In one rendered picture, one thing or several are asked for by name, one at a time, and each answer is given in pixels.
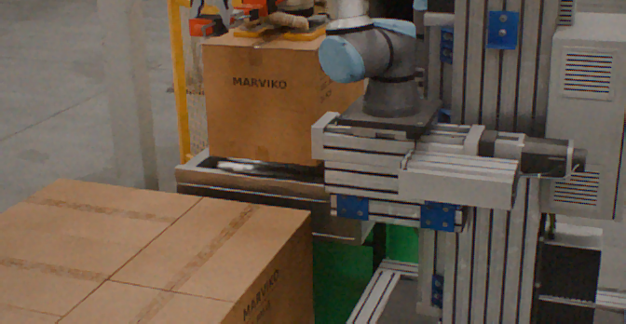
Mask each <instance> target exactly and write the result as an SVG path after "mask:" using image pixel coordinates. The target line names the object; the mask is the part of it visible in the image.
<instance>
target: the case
mask: <svg viewBox="0 0 626 324"><path fill-rule="evenodd" d="M242 27H244V26H243V25H242V26H240V27H238V28H237V29H231V30H229V33H227V34H224V35H221V36H219V37H213V38H211V39H209V40H207V42H205V43H203V44H201V50H202V65H203V78H204V93H205V107H206V121H207V136H208V150H209V155H210V156H220V157H229V158H239V159H248V160H258V161H266V162H276V163H285V164H294V165H305V166H313V167H316V166H318V165H319V164H320V163H321V162H322V160H321V159H312V158H311V126H312V125H313V124H314V123H315V122H317V121H319V120H320V119H321V118H322V117H323V116H324V115H325V114H326V113H328V112H332V113H339V114H340V115H341V114H342V113H343V112H344V111H345V110H346V109H347V108H348V107H349V105H350V104H351V103H352V102H354V101H355V100H356V99H357V98H359V97H360V96H361V95H362V94H364V79H362V80H361V81H358V82H350V83H339V82H335V81H333V80H332V79H331V78H330V76H328V75H327V74H326V73H325V72H324V70H323V69H322V67H321V64H320V56H319V50H320V47H321V45H320V44H321V43H322V40H323V39H324V38H325V37H326V33H325V34H322V35H321V36H319V37H316V38H315V39H313V40H311V41H307V40H292V39H284V35H285V34H286V33H287V32H289V31H291V30H283V26H282V27H280V28H278V29H277V30H274V31H272V32H270V33H268V34H265V35H263V36H261V37H243V36H233V31H236V30H238V29H240V28H242Z"/></svg>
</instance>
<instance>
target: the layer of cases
mask: <svg viewBox="0 0 626 324"><path fill-rule="evenodd" d="M312 316H313V281H312V241H311V212H310V210H304V209H289V208H283V207H274V206H268V205H260V204H252V203H245V202H237V201H230V200H222V199H215V198H207V197H204V198H203V197H200V196H186V195H178V194H171V193H163V192H157V191H156V190H148V189H141V188H134V187H126V186H118V185H112V184H103V183H96V182H82V181H75V180H67V179H58V180H57V181H55V182H53V183H51V184H49V185H48V186H46V187H44V188H43V189H41V190H39V191H38V192H36V193H34V195H33V196H29V197H28V198H26V199H24V200H23V201H21V202H20V203H19V204H17V205H15V206H14V207H12V208H10V209H7V210H5V211H3V212H2V213H0V324H308V322H309V320H310V319H311V318H312Z"/></svg>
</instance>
